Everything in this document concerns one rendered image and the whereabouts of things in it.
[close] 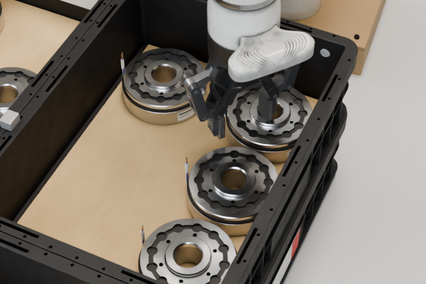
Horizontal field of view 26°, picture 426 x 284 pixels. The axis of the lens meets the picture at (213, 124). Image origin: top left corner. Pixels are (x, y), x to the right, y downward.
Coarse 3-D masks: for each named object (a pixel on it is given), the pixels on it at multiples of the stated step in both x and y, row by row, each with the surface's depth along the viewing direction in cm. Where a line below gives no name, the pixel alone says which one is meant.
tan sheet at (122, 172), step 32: (96, 128) 111; (128, 128) 111; (160, 128) 111; (192, 128) 111; (64, 160) 108; (96, 160) 108; (128, 160) 108; (160, 160) 108; (192, 160) 108; (64, 192) 105; (96, 192) 105; (128, 192) 105; (160, 192) 105; (32, 224) 102; (64, 224) 102; (96, 224) 102; (128, 224) 102; (160, 224) 102; (128, 256) 99
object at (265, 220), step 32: (128, 0) 113; (192, 0) 112; (96, 32) 108; (320, 32) 108; (64, 64) 104; (352, 64) 105; (320, 96) 101; (320, 128) 99; (0, 160) 96; (288, 160) 95; (288, 192) 94; (0, 224) 90; (256, 224) 90; (64, 256) 87; (96, 256) 87; (256, 256) 89
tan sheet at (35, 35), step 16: (0, 0) 127; (16, 16) 125; (32, 16) 125; (48, 16) 125; (64, 16) 125; (16, 32) 123; (32, 32) 123; (48, 32) 123; (64, 32) 123; (0, 48) 121; (16, 48) 121; (32, 48) 121; (48, 48) 121; (0, 64) 119; (16, 64) 119; (32, 64) 119
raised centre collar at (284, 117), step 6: (252, 102) 109; (258, 102) 109; (276, 102) 109; (282, 102) 109; (252, 108) 109; (282, 108) 109; (288, 108) 109; (252, 114) 108; (258, 114) 108; (282, 114) 108; (288, 114) 108; (252, 120) 108; (258, 120) 107; (264, 120) 107; (270, 120) 107; (276, 120) 107; (282, 120) 107; (264, 126) 107; (270, 126) 107; (276, 126) 107
